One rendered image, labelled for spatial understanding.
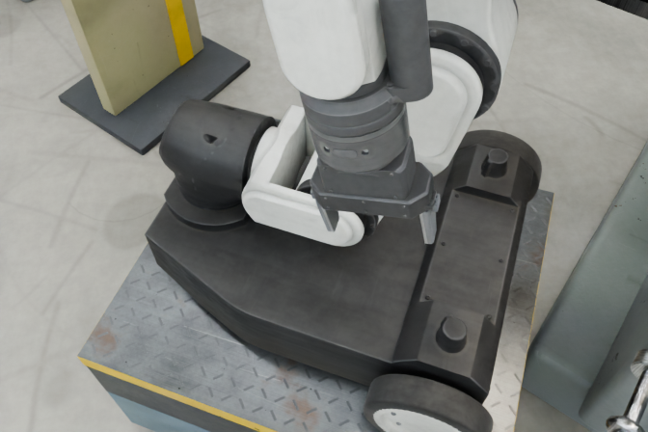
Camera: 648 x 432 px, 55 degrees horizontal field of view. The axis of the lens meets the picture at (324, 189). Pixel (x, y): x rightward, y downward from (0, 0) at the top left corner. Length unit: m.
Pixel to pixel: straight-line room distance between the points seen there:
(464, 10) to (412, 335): 0.52
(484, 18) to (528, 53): 1.74
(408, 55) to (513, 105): 1.74
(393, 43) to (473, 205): 0.71
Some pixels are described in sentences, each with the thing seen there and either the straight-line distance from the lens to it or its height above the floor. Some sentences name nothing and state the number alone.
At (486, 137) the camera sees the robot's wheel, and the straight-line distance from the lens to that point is 1.26.
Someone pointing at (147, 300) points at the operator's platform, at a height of 0.40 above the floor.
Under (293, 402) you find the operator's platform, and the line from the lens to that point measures 1.17.
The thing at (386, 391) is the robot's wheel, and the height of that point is 0.57.
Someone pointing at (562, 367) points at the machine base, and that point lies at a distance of 1.50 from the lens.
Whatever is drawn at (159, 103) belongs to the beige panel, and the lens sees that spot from 2.15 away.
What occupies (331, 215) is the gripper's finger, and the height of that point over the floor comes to 0.95.
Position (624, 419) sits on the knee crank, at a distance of 1.07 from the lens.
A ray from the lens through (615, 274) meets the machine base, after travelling 1.65.
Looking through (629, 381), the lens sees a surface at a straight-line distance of 1.27.
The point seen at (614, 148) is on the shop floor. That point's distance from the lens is 2.19.
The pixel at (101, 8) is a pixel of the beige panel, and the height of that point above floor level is 0.41.
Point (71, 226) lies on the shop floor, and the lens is 1.95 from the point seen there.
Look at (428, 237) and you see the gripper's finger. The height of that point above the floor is 0.97.
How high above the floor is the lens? 1.51
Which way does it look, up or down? 53 degrees down
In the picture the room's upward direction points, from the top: straight up
